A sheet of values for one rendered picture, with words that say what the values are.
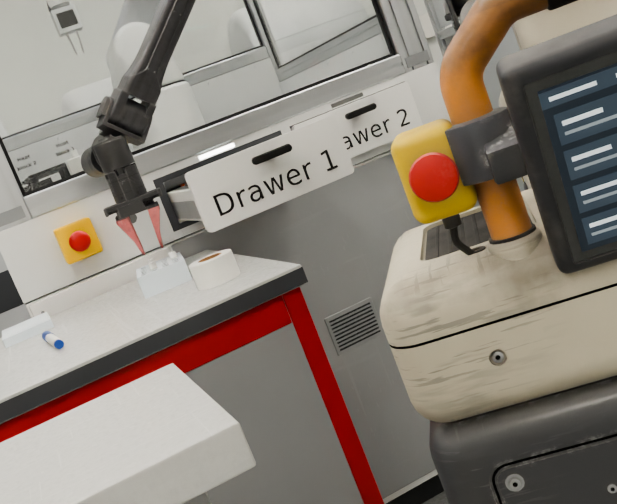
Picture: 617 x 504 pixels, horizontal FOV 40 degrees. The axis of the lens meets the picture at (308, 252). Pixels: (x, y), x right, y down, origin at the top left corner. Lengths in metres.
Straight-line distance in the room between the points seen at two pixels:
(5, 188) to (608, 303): 1.30
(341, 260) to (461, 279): 1.22
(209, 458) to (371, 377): 1.28
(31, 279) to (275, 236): 0.50
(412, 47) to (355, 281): 0.54
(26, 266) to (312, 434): 0.73
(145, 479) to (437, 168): 0.32
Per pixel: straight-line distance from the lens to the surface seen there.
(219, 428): 0.68
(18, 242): 1.73
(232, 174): 1.47
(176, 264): 1.43
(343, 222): 1.87
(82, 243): 1.66
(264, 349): 1.21
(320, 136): 1.52
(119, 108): 1.50
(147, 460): 0.68
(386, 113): 1.90
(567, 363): 0.68
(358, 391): 1.92
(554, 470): 0.71
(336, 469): 1.28
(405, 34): 1.97
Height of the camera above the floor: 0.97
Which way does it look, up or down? 10 degrees down
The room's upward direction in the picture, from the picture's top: 21 degrees counter-clockwise
